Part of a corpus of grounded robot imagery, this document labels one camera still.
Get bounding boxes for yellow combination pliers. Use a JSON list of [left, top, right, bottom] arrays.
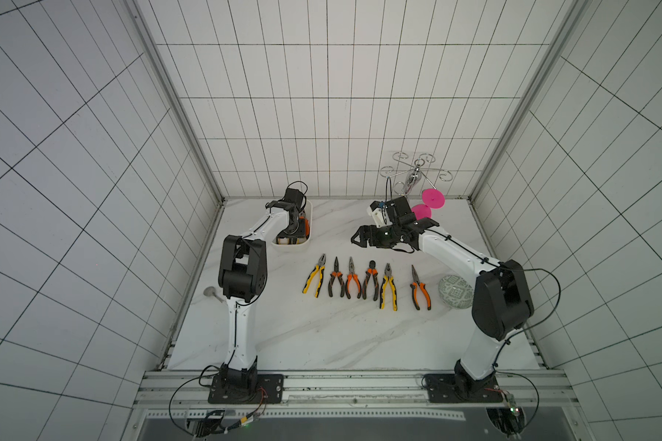
[[303, 254, 327, 298], [380, 263, 398, 312]]

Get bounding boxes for orange diagonal cutting pliers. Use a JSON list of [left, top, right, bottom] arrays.
[[360, 260, 380, 301]]

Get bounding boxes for dark orange long nose pliers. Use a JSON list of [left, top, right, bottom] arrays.
[[327, 257, 346, 298]]

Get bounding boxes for orange combination pliers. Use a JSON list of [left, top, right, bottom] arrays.
[[345, 257, 362, 300]]

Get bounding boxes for white plastic storage box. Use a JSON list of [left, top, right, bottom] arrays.
[[266, 196, 311, 248]]

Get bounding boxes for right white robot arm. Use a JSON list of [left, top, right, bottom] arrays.
[[350, 218, 534, 401]]

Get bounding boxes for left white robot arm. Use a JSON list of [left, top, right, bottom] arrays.
[[213, 201, 306, 395]]

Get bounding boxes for lower pink cup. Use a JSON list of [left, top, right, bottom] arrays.
[[412, 204, 432, 220]]

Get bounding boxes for pink cup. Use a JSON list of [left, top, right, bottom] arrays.
[[422, 189, 446, 209], [412, 204, 432, 220]]

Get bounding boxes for upper pink cup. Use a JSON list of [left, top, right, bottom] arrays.
[[422, 189, 446, 209]]

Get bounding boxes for chrome cup holder stand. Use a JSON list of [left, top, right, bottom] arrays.
[[379, 152, 454, 197]]

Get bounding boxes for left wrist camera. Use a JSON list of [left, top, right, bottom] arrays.
[[281, 187, 307, 211]]

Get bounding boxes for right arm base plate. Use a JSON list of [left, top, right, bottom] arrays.
[[421, 373, 504, 404]]

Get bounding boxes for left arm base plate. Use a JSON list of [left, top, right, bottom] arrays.
[[207, 374, 285, 404]]

